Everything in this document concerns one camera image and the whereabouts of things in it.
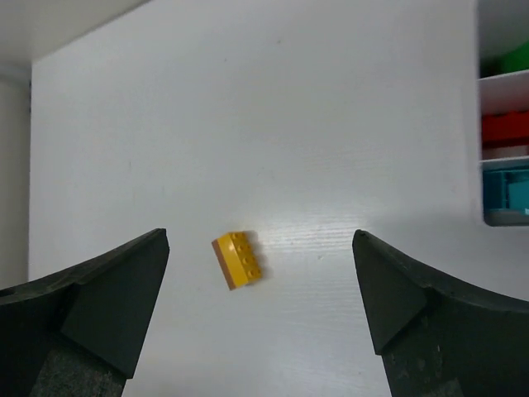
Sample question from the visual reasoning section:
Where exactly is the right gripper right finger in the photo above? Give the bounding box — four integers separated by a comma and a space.
352, 230, 528, 396

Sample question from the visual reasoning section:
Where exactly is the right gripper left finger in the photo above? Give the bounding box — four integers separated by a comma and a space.
1, 228, 169, 396

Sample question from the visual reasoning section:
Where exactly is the yellow brown lego brick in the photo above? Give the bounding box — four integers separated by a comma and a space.
212, 230, 267, 291

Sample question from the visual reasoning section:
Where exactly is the green half-round lego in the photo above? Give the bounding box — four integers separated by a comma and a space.
479, 42, 529, 78

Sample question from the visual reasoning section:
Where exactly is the teal oval lego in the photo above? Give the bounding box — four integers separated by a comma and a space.
482, 166, 528, 215

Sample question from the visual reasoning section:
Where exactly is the red rectangular lego brick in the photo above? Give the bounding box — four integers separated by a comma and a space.
481, 111, 528, 149

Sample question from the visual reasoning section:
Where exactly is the white compartment organizer tray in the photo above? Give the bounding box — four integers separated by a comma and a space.
474, 0, 529, 227

